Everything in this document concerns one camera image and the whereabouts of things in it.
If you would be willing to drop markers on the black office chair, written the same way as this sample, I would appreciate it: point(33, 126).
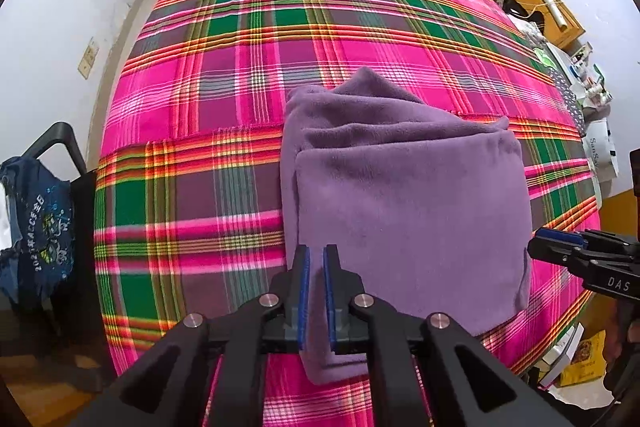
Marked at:
point(85, 232)

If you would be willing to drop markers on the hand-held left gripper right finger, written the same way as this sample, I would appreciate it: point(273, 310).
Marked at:
point(330, 302)

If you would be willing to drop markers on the purple fleece pants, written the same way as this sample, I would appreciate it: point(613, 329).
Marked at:
point(400, 207)

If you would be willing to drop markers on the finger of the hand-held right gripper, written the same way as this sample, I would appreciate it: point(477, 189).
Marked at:
point(560, 234)
point(555, 252)

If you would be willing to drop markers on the grey dotted cloth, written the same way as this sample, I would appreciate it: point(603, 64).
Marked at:
point(565, 94)

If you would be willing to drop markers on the pink plaid bed sheet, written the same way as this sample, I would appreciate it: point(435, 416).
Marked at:
point(225, 57)

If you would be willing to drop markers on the stack of white books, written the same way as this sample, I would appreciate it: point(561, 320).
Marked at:
point(557, 354)

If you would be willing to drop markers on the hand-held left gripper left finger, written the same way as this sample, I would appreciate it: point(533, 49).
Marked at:
point(303, 302)

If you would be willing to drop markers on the yellow printed bag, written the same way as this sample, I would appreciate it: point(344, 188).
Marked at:
point(582, 357)

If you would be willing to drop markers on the beige wall socket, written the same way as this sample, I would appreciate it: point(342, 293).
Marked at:
point(84, 68)
point(92, 48)

